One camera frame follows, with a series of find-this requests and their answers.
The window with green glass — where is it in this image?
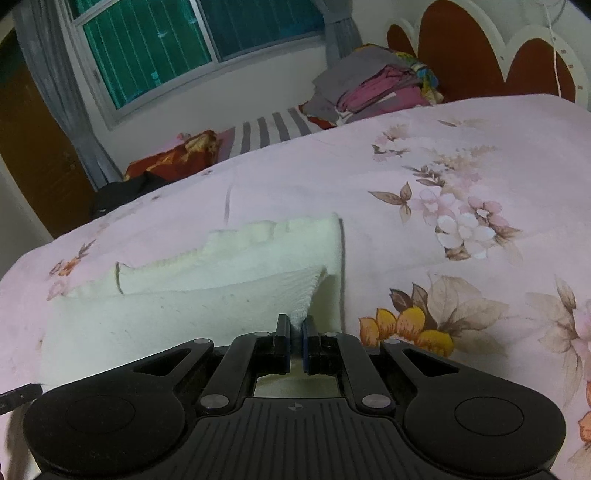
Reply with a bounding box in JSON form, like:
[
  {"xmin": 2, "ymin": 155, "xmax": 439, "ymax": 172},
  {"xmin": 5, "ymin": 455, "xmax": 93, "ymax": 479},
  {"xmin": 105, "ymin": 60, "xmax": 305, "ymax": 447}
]
[{"xmin": 57, "ymin": 0, "xmax": 325, "ymax": 128}]

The white charger cable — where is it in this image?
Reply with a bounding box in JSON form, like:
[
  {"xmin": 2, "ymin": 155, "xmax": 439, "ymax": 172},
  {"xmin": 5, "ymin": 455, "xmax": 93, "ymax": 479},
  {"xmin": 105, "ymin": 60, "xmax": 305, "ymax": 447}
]
[{"xmin": 540, "ymin": 0, "xmax": 567, "ymax": 99}]

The white knitted sweater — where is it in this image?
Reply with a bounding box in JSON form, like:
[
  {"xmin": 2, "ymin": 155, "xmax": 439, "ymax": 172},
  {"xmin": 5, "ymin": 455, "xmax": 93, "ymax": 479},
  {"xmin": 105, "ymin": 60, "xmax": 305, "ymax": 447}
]
[{"xmin": 39, "ymin": 214, "xmax": 344, "ymax": 388}]

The stack of folded clothes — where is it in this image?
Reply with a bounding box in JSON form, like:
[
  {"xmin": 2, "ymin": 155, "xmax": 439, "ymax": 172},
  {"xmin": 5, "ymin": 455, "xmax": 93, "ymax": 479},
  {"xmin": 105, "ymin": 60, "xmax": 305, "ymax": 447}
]
[{"xmin": 298, "ymin": 44, "xmax": 444, "ymax": 130}]

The right grey curtain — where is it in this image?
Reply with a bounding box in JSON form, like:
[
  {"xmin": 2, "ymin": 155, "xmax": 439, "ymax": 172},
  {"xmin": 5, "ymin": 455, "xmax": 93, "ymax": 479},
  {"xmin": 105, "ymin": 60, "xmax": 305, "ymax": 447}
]
[{"xmin": 312, "ymin": 0, "xmax": 363, "ymax": 67}]

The pink floral bed sheet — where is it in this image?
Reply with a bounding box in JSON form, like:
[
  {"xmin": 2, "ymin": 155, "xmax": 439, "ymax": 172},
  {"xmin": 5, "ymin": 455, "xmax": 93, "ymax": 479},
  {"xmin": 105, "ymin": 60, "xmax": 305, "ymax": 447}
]
[{"xmin": 1, "ymin": 95, "xmax": 590, "ymax": 479}]

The grey curtain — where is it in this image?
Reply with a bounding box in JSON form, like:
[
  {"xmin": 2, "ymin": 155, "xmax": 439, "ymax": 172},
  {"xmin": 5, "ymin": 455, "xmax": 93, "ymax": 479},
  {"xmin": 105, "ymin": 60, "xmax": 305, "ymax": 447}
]
[
  {"xmin": 12, "ymin": 1, "xmax": 122, "ymax": 190},
  {"xmin": 312, "ymin": 0, "xmax": 363, "ymax": 67}
]

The red white headboard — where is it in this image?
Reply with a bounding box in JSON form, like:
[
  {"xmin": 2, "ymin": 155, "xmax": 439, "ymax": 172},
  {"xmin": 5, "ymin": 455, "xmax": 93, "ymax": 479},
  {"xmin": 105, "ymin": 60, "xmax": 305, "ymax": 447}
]
[{"xmin": 387, "ymin": 1, "xmax": 590, "ymax": 109}]

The grey striped mattress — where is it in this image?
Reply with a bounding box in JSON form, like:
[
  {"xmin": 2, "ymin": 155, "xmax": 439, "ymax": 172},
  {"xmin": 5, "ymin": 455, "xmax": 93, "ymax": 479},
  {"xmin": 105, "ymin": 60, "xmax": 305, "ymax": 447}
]
[{"xmin": 216, "ymin": 107, "xmax": 321, "ymax": 162}]

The left grey curtain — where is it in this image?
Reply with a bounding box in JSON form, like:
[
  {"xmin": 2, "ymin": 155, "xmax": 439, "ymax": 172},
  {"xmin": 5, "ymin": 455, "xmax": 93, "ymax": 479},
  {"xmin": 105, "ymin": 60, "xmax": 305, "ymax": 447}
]
[{"xmin": 12, "ymin": 1, "xmax": 122, "ymax": 190}]

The red orange patterned cloth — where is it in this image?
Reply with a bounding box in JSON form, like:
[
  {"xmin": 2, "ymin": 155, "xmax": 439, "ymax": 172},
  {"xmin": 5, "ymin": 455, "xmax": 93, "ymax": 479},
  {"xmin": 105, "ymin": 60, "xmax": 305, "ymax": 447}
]
[{"xmin": 123, "ymin": 130, "xmax": 221, "ymax": 182}]

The black garment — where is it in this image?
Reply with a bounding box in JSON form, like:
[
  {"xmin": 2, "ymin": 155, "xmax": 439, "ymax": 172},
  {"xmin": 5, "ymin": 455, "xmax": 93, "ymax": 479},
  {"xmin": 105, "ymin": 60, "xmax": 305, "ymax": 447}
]
[{"xmin": 90, "ymin": 172, "xmax": 169, "ymax": 219}]

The brown wooden door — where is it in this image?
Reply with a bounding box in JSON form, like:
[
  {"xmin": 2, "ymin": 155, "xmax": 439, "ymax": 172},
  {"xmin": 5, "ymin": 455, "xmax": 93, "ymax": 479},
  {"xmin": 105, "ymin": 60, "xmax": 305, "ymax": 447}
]
[{"xmin": 1, "ymin": 32, "xmax": 94, "ymax": 238}]

